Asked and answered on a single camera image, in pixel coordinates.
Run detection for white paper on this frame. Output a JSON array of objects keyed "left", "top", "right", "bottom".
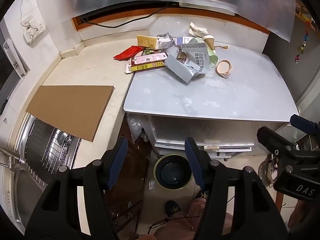
[{"left": 188, "top": 22, "right": 209, "bottom": 38}]

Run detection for silver foil pack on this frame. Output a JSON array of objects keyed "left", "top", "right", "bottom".
[{"left": 156, "top": 32, "right": 175, "bottom": 49}]

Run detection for yellow toothpaste box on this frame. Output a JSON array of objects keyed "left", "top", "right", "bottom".
[{"left": 137, "top": 34, "right": 160, "bottom": 50}]

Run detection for wire dish rack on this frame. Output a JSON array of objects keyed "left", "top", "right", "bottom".
[{"left": 24, "top": 116, "right": 82, "bottom": 180}]

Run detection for grey carton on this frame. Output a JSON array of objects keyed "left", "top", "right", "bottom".
[{"left": 164, "top": 54, "right": 194, "bottom": 83}]

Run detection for long red yellow box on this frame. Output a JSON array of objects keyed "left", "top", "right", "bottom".
[{"left": 125, "top": 51, "right": 168, "bottom": 74}]

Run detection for white plastic drawer unit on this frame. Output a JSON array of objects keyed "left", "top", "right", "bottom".
[{"left": 140, "top": 114, "right": 288, "bottom": 162}]

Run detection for round trash bin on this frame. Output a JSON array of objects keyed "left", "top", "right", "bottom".
[{"left": 153, "top": 154, "right": 193, "bottom": 190}]

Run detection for red plastic wrapper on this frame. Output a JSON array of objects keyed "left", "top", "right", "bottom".
[{"left": 113, "top": 45, "right": 145, "bottom": 61}]

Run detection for brown cardboard sheet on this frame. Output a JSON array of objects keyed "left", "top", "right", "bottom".
[{"left": 26, "top": 85, "right": 115, "bottom": 142}]

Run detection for clear plastic bag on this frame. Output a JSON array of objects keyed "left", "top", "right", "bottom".
[{"left": 126, "top": 114, "right": 145, "bottom": 143}]

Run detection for brown wooden window frame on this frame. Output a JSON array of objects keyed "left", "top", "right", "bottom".
[{"left": 72, "top": 5, "right": 272, "bottom": 34}]

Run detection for pale green packet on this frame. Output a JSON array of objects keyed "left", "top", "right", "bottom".
[{"left": 192, "top": 37, "right": 219, "bottom": 68}]

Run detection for silver printed pouch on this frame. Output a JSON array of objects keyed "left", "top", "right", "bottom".
[{"left": 179, "top": 42, "right": 209, "bottom": 79}]

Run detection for brown wooden cabinet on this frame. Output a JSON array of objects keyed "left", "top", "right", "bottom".
[{"left": 104, "top": 120, "right": 153, "bottom": 238}]

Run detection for pink pants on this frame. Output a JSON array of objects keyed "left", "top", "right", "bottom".
[{"left": 154, "top": 197, "right": 233, "bottom": 240}]

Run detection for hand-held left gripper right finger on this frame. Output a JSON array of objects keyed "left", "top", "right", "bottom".
[{"left": 184, "top": 137, "right": 290, "bottom": 240}]

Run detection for hanging bead ornament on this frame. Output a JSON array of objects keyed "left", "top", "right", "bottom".
[{"left": 295, "top": 21, "right": 313, "bottom": 64}]

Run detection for orange wooden rack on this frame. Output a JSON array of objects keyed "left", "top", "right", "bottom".
[{"left": 295, "top": 2, "right": 317, "bottom": 24}]

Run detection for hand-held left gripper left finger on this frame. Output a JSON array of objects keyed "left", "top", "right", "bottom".
[{"left": 25, "top": 136, "right": 129, "bottom": 240}]

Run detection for beige paper cone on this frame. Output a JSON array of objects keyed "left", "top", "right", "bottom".
[{"left": 202, "top": 35, "right": 215, "bottom": 52}]

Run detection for thin black cord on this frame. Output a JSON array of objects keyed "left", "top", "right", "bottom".
[{"left": 147, "top": 215, "right": 203, "bottom": 233}]

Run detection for stainless steel sink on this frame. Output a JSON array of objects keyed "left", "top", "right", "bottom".
[{"left": 0, "top": 112, "right": 82, "bottom": 230}]

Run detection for white ribbed plastic panel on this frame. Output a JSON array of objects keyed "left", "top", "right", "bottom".
[{"left": 3, "top": 38, "right": 31, "bottom": 78}]

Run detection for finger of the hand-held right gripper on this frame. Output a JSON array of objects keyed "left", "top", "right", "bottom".
[
  {"left": 257, "top": 126, "right": 320, "bottom": 173},
  {"left": 290, "top": 114, "right": 320, "bottom": 140}
]

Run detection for crinkled plastic bag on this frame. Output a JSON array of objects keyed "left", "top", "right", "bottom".
[{"left": 257, "top": 152, "right": 283, "bottom": 188}]

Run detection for beige tape ring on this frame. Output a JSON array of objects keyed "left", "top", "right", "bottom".
[{"left": 216, "top": 60, "right": 233, "bottom": 80}]

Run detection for metal faucet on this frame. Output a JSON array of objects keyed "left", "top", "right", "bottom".
[{"left": 0, "top": 147, "right": 20, "bottom": 172}]

